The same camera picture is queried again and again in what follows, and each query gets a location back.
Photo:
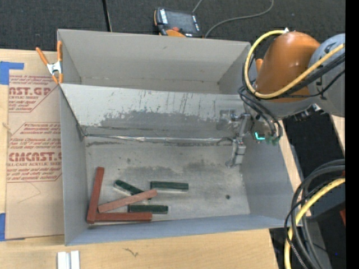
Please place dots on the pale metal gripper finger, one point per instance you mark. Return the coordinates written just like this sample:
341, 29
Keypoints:
238, 151
230, 115

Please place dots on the grey metal bin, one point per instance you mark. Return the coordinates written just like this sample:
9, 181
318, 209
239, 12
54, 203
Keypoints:
168, 161

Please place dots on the brown cardboard board red print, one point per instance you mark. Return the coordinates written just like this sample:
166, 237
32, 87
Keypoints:
33, 195

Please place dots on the pale red-brown flat block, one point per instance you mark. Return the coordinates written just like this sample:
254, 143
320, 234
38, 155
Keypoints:
126, 201

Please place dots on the black cylinder on white bracket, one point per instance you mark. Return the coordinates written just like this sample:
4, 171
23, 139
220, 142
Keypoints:
304, 114

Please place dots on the dark green flat block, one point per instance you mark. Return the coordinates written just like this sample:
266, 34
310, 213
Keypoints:
169, 185
148, 209
129, 187

